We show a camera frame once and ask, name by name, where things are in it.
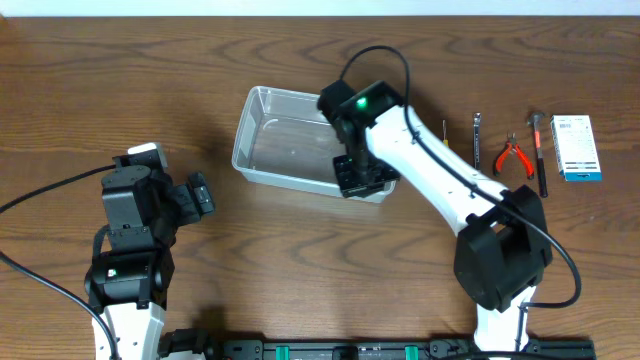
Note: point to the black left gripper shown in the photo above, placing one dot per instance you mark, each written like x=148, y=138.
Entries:
x=188, y=212

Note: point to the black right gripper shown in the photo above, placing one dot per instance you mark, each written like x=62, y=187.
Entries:
x=351, y=187

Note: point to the clear plastic container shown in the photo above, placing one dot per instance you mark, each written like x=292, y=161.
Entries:
x=283, y=140

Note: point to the small black orange hammer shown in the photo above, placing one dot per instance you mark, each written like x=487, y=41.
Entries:
x=534, y=121

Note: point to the white blue cardboard box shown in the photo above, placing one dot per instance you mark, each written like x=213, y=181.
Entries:
x=575, y=148

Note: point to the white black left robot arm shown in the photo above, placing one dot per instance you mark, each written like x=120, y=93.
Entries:
x=132, y=266

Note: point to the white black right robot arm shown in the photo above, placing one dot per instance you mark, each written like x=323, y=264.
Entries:
x=501, y=252

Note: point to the black yellow screwdriver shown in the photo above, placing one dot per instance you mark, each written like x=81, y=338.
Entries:
x=444, y=131

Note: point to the silver wrench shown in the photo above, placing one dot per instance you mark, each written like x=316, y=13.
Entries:
x=477, y=117

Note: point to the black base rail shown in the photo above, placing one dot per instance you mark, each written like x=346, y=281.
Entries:
x=198, y=344

